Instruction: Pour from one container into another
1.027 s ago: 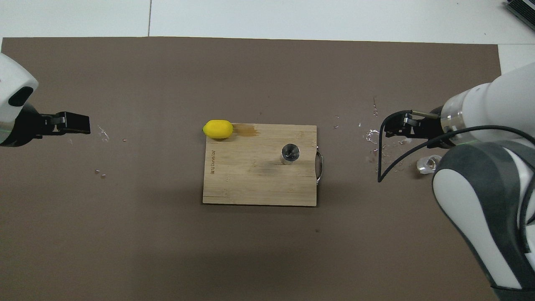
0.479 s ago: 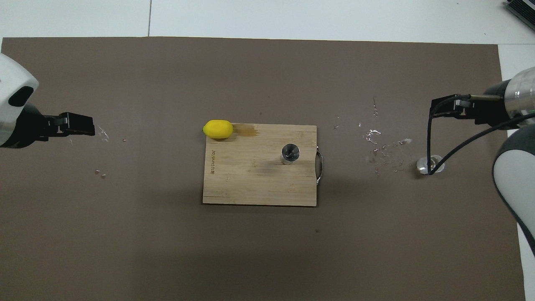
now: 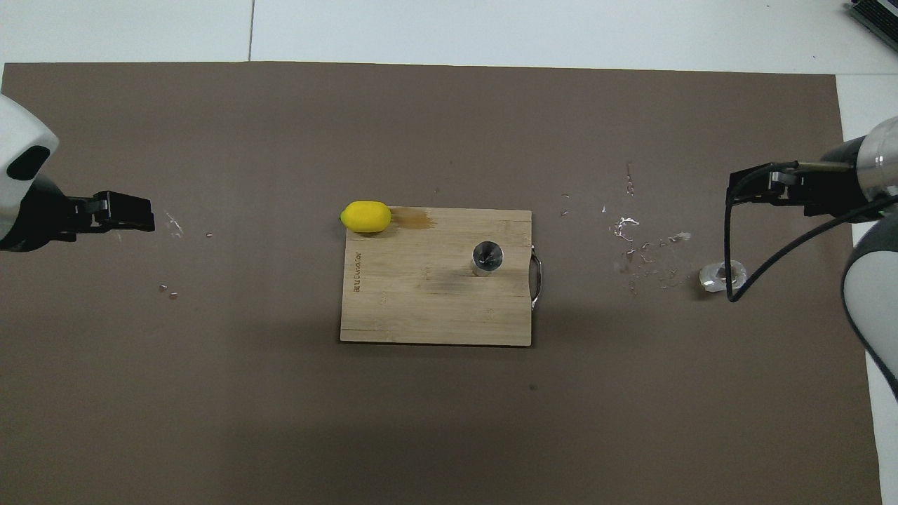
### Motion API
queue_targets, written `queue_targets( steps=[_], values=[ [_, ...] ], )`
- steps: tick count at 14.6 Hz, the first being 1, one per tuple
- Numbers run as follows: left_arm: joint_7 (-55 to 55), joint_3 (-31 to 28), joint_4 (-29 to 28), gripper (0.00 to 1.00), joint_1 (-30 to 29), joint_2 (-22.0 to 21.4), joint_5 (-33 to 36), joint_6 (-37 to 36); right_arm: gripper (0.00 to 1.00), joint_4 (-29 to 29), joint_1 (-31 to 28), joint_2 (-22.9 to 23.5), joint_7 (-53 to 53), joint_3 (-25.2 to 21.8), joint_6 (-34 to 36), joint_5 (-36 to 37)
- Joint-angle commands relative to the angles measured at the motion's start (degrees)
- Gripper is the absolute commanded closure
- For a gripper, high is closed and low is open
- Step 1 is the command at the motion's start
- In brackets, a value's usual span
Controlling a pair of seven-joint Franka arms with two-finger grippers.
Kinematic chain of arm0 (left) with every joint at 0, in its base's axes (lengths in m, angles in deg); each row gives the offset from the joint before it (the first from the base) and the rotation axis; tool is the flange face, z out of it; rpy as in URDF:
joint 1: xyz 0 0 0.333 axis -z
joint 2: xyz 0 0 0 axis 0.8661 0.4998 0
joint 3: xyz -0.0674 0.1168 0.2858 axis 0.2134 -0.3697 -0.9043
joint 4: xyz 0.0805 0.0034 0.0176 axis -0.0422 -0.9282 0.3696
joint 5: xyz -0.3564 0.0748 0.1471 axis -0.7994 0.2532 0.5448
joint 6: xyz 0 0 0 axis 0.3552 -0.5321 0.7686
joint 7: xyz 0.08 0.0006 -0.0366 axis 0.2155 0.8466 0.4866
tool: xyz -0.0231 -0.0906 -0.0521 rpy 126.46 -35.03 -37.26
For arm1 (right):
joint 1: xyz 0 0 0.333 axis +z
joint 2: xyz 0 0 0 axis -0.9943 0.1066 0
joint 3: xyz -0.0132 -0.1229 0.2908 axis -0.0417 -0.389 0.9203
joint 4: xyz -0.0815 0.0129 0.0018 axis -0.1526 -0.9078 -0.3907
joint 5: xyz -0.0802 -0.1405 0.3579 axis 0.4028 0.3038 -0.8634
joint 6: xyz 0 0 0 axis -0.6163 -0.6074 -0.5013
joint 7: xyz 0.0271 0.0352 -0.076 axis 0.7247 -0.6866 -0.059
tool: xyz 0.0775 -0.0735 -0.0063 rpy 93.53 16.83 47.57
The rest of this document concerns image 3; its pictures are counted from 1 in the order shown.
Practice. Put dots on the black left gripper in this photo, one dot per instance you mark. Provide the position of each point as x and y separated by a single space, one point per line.
45 221

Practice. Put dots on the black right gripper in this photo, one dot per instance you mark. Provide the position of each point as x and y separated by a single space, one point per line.
835 186

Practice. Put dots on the clear glass cup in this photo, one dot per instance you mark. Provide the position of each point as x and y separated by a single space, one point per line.
715 277

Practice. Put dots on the steel double jigger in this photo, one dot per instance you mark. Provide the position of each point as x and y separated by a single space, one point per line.
487 256

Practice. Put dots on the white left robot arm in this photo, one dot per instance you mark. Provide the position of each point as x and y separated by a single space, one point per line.
21 133

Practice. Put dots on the dark ribbed device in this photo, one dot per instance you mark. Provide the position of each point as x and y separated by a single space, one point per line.
880 12

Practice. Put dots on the brown table mat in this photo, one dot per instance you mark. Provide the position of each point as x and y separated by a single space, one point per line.
210 421

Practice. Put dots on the yellow lemon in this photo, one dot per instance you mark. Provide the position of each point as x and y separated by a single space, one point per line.
365 217

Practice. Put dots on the bamboo cutting board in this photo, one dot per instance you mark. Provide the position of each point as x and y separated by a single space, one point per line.
421 308

